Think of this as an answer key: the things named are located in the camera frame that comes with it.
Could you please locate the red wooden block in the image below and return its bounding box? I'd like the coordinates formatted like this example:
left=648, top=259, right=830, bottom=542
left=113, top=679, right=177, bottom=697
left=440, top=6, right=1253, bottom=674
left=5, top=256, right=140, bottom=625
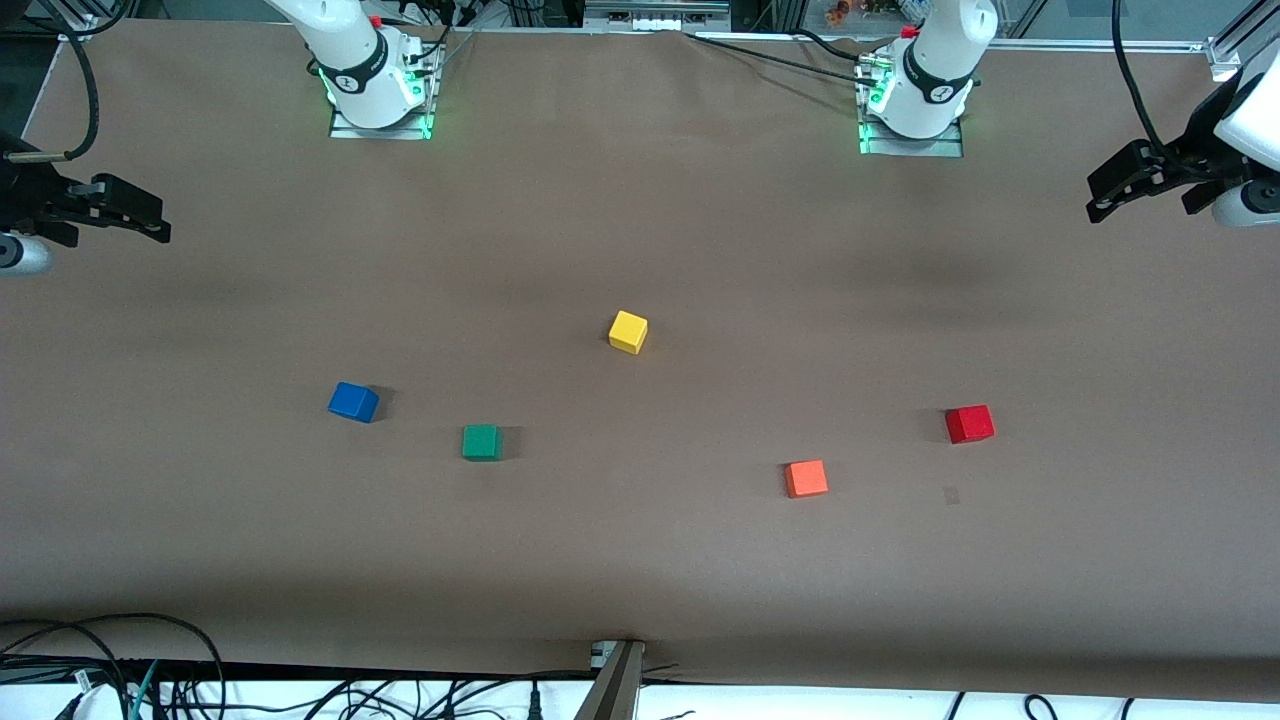
left=944, top=404, right=997, bottom=445

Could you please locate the blue wooden block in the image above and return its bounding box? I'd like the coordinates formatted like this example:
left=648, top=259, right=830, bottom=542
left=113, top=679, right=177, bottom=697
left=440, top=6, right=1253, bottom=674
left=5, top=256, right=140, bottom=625
left=327, top=381, right=380, bottom=424

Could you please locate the yellow wooden block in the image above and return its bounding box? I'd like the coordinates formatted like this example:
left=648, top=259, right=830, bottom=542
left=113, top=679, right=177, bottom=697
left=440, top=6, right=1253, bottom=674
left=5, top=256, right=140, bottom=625
left=608, top=310, right=649, bottom=355

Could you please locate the aluminium corner profile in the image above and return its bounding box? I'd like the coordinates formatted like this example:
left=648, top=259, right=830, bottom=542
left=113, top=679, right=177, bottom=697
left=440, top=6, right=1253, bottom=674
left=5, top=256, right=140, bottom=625
left=1205, top=0, right=1280, bottom=83

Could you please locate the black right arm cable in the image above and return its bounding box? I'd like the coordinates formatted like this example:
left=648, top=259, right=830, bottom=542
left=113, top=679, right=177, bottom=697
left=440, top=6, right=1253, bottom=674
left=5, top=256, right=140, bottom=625
left=3, top=0, right=103, bottom=164

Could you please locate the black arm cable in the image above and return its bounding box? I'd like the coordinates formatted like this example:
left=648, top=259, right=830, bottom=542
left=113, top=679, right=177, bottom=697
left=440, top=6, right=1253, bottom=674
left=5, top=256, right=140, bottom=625
left=3, top=0, right=103, bottom=164
left=1110, top=0, right=1186, bottom=161

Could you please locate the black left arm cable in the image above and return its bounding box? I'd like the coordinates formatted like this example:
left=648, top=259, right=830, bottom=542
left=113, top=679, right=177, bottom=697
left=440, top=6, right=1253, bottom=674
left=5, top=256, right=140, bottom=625
left=1110, top=0, right=1186, bottom=161

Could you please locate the black table cable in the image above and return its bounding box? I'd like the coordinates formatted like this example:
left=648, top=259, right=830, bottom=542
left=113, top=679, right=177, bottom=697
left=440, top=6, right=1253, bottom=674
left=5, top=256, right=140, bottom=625
left=685, top=32, right=873, bottom=86

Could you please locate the black looped cable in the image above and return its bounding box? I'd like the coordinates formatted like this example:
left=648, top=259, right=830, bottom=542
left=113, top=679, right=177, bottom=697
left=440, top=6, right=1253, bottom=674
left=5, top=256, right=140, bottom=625
left=0, top=612, right=227, bottom=720

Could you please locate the aluminium camera mast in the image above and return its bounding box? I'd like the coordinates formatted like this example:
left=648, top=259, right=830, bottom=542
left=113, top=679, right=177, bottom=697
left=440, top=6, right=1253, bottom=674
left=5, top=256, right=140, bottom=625
left=573, top=640, right=648, bottom=720

